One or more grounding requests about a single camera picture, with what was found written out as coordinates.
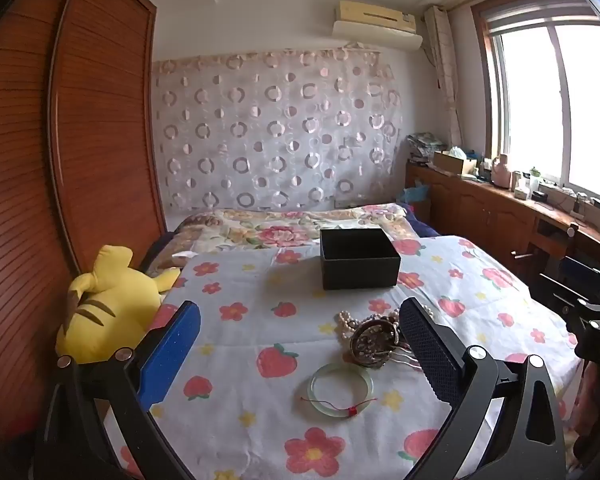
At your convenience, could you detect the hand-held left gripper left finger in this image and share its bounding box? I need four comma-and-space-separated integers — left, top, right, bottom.
32, 300, 202, 480

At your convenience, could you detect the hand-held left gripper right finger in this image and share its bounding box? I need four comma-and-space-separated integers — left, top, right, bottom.
399, 297, 566, 480

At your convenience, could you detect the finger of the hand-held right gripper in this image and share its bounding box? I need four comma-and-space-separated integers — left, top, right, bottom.
537, 274, 595, 334
562, 257, 600, 306

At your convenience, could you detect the ornate silver bracelet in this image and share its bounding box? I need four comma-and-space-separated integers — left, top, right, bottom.
349, 317, 407, 369

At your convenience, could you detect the pearl necklace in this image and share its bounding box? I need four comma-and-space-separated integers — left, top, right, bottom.
336, 309, 401, 347

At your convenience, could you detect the black jewelry box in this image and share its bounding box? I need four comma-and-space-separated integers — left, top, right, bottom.
319, 227, 402, 291

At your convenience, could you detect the jade bangle with red string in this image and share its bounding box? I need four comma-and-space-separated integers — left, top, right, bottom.
300, 362, 379, 420

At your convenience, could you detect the yellow plush toy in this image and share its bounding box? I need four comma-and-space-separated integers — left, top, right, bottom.
55, 245, 183, 365

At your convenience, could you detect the strawberry flower bed sheet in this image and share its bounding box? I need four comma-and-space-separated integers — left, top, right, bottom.
102, 235, 586, 480

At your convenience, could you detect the white container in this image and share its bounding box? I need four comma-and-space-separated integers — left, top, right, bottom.
512, 170, 531, 201

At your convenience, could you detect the dark blue blanket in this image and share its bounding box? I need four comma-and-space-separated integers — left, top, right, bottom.
397, 202, 441, 237

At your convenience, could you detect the wooden cabinet counter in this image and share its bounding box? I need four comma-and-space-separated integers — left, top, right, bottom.
405, 160, 600, 306

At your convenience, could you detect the pink kettle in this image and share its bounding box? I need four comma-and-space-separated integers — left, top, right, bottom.
490, 154, 512, 190

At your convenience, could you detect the floral quilt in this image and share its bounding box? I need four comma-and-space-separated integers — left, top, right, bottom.
172, 202, 421, 261

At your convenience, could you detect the cardboard box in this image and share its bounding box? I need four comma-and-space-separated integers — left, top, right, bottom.
432, 150, 478, 176

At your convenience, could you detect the wooden framed window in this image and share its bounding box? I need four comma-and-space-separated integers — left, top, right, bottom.
472, 0, 600, 221

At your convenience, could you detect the stack of papers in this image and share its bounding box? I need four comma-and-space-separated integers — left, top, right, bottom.
406, 132, 448, 166

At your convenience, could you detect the wooden wardrobe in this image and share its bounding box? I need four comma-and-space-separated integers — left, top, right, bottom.
0, 0, 168, 441

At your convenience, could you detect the pale window curtain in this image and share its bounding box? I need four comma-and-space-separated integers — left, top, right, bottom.
424, 5, 465, 148

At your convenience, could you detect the white air conditioner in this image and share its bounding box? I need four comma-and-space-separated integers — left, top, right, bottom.
331, 0, 424, 51

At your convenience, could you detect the thin silver chain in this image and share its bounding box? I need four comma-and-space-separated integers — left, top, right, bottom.
387, 347, 423, 372

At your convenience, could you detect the circle patterned wall curtain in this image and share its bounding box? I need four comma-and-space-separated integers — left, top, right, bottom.
151, 45, 403, 212

